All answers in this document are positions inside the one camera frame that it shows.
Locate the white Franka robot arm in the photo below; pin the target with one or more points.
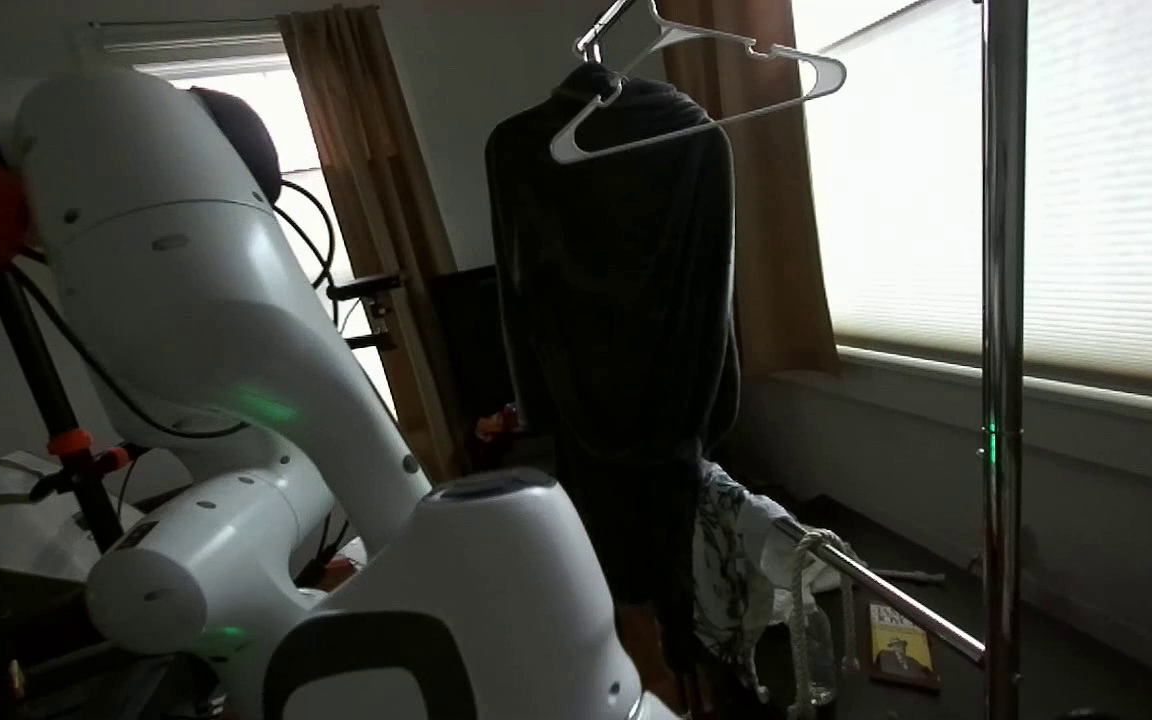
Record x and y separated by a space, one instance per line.
242 400

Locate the white plastic hanger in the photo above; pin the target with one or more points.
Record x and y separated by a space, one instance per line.
791 63

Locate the dark hanging robe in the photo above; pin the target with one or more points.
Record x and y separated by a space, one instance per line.
617 333

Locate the small red object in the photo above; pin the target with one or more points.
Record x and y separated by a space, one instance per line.
498 427

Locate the black flat panel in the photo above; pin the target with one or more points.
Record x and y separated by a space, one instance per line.
468 362

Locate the brown curtain beside blind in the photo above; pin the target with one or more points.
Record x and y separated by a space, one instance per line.
760 243

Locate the white floral cloth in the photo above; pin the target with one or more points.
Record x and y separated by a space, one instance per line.
737 561

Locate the brown curtain beside small window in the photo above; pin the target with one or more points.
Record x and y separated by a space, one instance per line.
376 200

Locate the chrome rack upright pole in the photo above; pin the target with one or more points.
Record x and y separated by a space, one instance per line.
1002 333

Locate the yellow book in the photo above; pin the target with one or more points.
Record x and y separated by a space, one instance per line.
907 647

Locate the black stand with orange clamps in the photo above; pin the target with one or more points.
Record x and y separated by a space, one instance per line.
40 385

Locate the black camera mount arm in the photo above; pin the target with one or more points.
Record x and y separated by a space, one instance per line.
367 287

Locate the chrome rack lower rail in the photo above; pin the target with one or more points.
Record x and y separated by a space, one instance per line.
896 596

